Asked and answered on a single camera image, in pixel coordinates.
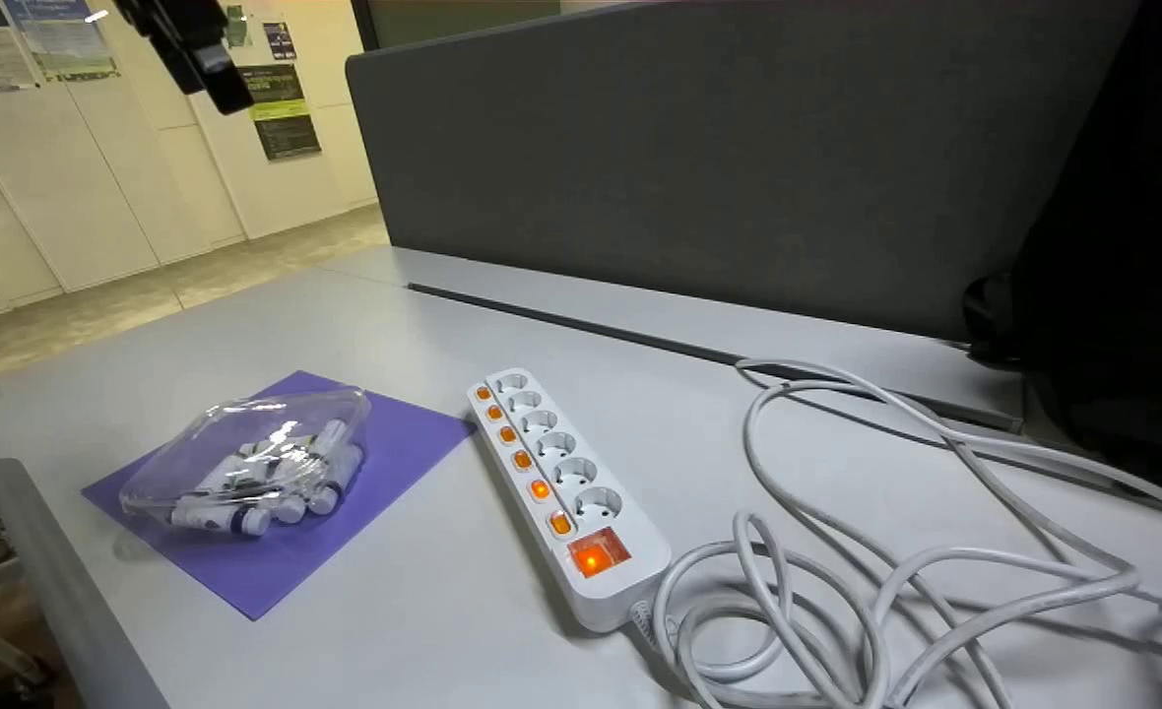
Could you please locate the white power strip cable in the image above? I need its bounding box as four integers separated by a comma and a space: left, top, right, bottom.
630, 354, 1162, 709

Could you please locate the dark framed wall notice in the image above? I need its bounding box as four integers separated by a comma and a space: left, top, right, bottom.
238, 63, 326, 165

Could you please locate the blue green wall poster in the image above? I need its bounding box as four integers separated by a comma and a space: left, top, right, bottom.
5, 0, 122, 85

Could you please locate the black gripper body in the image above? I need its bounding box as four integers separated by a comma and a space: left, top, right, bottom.
110, 0, 238, 58

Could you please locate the grey desk partition panel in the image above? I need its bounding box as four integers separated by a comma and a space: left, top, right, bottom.
343, 0, 1148, 344

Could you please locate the purple paper mat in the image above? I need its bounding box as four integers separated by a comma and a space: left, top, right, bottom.
80, 365, 475, 628

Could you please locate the small dark wall notice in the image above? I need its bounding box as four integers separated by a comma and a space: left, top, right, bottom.
261, 17, 305, 63

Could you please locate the clear bag of white parts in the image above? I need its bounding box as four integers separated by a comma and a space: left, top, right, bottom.
113, 382, 376, 544

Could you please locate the white multi-socket power strip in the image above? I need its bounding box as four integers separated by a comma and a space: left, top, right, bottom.
462, 361, 675, 638

